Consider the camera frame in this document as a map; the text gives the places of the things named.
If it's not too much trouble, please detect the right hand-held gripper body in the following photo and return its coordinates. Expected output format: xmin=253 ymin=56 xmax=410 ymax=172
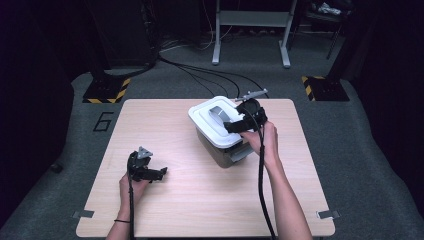
xmin=234 ymin=88 xmax=269 ymax=132

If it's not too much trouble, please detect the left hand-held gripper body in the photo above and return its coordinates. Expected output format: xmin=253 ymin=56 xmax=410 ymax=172
xmin=126 ymin=146 xmax=154 ymax=183

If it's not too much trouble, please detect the white storage box lid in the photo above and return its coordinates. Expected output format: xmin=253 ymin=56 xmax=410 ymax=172
xmin=187 ymin=95 xmax=248 ymax=150

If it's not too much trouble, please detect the clear plastic storage box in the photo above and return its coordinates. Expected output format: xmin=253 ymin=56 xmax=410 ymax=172
xmin=194 ymin=128 xmax=256 ymax=169

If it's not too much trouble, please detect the person's left hand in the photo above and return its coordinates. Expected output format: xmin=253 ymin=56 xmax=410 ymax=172
xmin=118 ymin=173 xmax=151 ymax=215

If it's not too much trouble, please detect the person's right hand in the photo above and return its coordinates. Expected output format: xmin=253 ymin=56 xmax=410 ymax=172
xmin=239 ymin=120 xmax=280 ymax=167

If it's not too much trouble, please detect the grey tape piece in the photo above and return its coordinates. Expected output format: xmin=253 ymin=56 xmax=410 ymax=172
xmin=316 ymin=209 xmax=341 ymax=220
xmin=71 ymin=209 xmax=96 ymax=220

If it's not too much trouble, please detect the black yellow striped stand base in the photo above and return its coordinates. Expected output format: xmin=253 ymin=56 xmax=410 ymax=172
xmin=82 ymin=77 xmax=132 ymax=104
xmin=301 ymin=75 xmax=351 ymax=102

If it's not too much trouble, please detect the dark chair with white cloth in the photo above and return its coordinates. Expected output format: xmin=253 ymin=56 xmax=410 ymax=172
xmin=288 ymin=0 xmax=355 ymax=61

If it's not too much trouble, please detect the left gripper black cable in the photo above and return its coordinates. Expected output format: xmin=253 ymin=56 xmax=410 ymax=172
xmin=127 ymin=175 xmax=136 ymax=240

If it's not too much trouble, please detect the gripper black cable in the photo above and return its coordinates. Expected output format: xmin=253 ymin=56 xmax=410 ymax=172
xmin=127 ymin=175 xmax=136 ymax=240
xmin=244 ymin=108 xmax=278 ymax=240

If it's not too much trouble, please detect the black floor cable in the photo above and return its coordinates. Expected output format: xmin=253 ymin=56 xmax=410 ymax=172
xmin=158 ymin=53 xmax=270 ymax=100
xmin=176 ymin=64 xmax=242 ymax=100

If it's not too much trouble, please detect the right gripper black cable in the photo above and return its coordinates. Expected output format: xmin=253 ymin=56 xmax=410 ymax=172
xmin=244 ymin=108 xmax=278 ymax=240

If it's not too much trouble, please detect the white cable bundle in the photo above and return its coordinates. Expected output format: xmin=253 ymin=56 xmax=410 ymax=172
xmin=159 ymin=0 xmax=235 ymax=52

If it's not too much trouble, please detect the white metal stand frame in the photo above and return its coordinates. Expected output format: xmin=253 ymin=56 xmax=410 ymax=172
xmin=211 ymin=0 xmax=298 ymax=69

